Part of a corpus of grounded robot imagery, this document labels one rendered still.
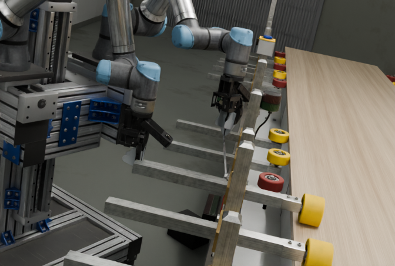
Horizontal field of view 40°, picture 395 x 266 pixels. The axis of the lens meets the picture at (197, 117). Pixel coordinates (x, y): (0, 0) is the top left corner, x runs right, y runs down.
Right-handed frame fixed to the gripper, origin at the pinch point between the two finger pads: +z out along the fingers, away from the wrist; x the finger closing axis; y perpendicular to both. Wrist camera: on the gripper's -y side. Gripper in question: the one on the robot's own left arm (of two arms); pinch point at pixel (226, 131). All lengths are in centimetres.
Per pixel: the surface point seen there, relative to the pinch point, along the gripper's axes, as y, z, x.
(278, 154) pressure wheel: -16.1, 6.6, 13.4
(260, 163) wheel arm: -13.4, 11.4, 8.5
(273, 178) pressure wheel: 6.1, 7.1, 23.5
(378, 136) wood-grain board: -86, 6, 27
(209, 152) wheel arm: -4.5, 10.9, -7.9
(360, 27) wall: -662, -12, -197
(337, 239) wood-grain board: 24, 10, 53
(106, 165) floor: -108, 88, -153
